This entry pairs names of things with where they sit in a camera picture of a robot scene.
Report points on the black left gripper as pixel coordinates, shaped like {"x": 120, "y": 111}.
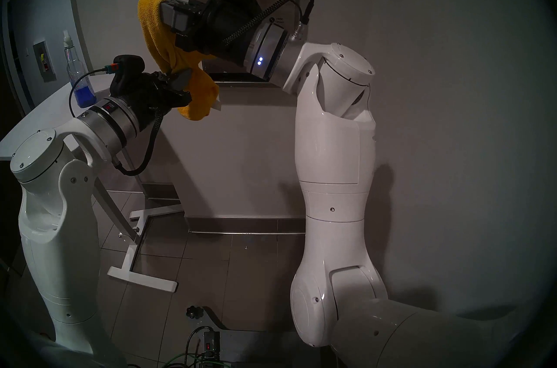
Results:
{"x": 143, "y": 95}

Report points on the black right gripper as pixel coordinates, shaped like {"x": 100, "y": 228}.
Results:
{"x": 226, "y": 28}

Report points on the yellow microfibre cloth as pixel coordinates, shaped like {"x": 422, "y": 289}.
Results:
{"x": 196, "y": 88}

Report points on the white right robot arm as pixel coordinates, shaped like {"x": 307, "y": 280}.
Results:
{"x": 335, "y": 154}

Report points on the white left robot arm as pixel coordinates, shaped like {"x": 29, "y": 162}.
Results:
{"x": 56, "y": 241}

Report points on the clear spray bottle blue liquid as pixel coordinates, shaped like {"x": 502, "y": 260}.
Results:
{"x": 85, "y": 97}

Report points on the black star knob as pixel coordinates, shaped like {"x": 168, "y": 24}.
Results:
{"x": 194, "y": 312}

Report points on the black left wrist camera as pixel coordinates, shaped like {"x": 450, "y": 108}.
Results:
{"x": 130, "y": 65}

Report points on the white table leg frame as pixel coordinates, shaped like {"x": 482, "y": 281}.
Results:
{"x": 139, "y": 280}

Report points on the black box red switch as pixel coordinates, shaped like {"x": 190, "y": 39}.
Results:
{"x": 212, "y": 343}

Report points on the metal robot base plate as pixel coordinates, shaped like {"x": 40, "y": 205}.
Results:
{"x": 256, "y": 347}

